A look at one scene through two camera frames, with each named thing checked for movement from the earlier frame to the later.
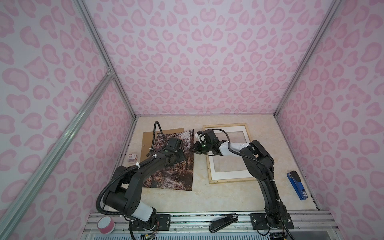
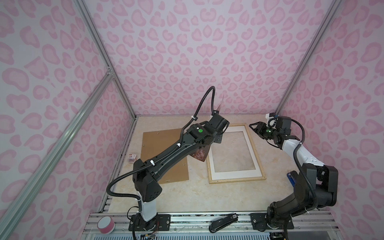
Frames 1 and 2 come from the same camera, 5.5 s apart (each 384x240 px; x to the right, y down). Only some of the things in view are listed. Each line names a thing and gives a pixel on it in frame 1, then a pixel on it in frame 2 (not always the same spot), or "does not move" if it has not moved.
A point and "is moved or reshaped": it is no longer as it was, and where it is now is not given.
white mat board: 231,175 does not move
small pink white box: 132,158 does not move
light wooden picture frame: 226,181 does not move
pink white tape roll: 106,225 does not move
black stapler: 216,224 does not move
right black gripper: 197,149 -> 260,129
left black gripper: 182,155 -> 220,137
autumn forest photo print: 176,177 is moved or reshaped
